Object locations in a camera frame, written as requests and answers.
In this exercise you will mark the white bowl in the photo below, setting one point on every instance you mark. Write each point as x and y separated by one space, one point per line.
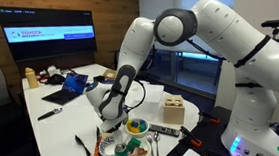
130 134

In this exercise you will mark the black remote control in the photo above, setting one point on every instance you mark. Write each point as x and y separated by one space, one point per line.
163 130

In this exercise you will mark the small black box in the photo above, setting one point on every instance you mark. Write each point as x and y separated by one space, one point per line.
98 79

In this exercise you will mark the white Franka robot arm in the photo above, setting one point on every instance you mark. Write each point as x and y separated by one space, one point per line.
244 46

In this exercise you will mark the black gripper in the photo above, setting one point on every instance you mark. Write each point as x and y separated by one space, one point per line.
115 126

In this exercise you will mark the green toy block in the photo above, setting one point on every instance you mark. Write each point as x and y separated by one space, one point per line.
143 126

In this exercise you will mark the tan napkin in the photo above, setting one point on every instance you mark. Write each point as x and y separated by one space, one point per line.
108 135

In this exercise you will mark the wooden shape sorter box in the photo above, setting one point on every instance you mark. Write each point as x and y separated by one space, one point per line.
173 113

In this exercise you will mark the yellow toy block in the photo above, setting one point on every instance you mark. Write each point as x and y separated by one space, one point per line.
134 129

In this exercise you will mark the wall-mounted TV screen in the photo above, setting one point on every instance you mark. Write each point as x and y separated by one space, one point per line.
46 45

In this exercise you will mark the tan squeeze bottle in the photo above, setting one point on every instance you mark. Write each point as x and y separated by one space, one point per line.
31 79

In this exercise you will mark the black laptop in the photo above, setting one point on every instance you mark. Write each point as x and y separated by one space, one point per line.
60 96

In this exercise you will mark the black camera on tripod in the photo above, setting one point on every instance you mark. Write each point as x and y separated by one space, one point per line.
275 23

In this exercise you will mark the black cloth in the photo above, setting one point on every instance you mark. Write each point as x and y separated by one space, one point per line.
55 79

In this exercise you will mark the brown food piece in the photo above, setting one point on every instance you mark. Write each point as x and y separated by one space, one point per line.
139 152

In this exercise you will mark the white small object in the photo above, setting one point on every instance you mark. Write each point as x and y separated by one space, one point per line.
54 70

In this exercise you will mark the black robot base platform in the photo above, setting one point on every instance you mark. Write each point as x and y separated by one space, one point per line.
211 139

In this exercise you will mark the black orange clamp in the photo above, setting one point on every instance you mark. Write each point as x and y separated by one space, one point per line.
209 117
191 136

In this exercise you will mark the blue toy block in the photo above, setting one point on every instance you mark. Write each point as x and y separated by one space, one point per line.
135 124

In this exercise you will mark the translucent white plastic bin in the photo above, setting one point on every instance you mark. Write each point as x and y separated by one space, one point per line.
152 95

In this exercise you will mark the black marker pen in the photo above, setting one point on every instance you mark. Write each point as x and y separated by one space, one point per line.
47 115

